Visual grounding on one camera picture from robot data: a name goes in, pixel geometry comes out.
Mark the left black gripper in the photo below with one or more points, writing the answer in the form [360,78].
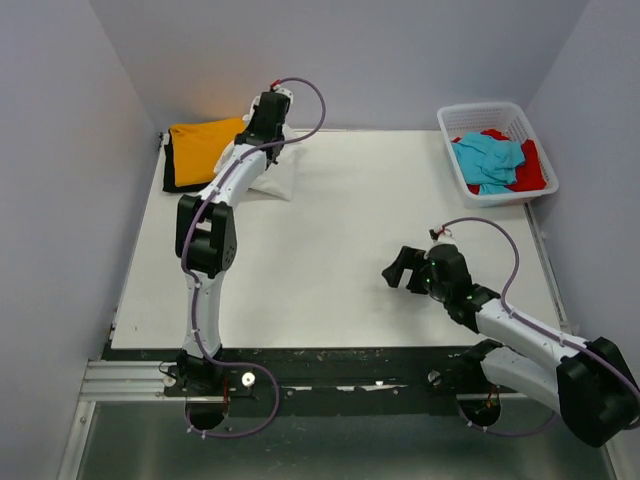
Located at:
[253,116]

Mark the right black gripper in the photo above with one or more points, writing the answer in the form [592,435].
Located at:
[409,257]

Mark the white t shirt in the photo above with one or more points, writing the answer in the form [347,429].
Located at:
[278,180]

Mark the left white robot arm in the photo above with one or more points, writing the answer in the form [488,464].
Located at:
[206,239]

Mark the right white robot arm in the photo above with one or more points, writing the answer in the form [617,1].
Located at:
[587,383]

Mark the folded orange t shirt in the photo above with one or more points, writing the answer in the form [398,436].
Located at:
[197,147]

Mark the folded black t shirt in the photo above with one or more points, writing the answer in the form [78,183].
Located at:
[169,184]

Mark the light blue t shirt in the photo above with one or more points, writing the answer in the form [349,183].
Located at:
[488,165]

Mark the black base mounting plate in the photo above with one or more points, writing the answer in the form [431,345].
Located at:
[484,408]

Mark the white plastic basket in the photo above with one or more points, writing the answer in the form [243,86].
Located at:
[458,120]

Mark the red t shirt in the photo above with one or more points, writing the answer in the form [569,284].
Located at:
[529,175]

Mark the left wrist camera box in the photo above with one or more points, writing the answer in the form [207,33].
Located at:
[280,89]

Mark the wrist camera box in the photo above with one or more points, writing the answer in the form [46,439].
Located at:
[280,89]
[441,236]

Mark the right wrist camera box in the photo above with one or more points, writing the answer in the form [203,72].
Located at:
[441,236]

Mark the aluminium frame rail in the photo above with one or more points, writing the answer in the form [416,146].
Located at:
[107,377]

